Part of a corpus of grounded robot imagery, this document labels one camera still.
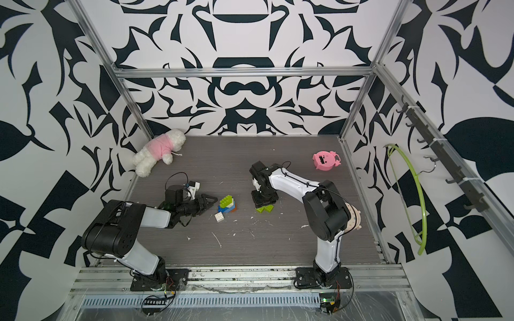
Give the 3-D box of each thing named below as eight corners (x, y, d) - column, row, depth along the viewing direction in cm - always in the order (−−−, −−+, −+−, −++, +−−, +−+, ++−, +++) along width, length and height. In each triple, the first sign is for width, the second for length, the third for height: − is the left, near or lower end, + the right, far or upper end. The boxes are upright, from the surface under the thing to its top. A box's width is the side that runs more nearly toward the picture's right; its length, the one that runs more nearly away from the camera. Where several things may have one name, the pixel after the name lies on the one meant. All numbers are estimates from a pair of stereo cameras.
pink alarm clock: (314, 170, 107) (316, 166, 104) (311, 155, 114) (312, 151, 111) (340, 170, 107) (342, 166, 104) (335, 155, 114) (337, 151, 111)
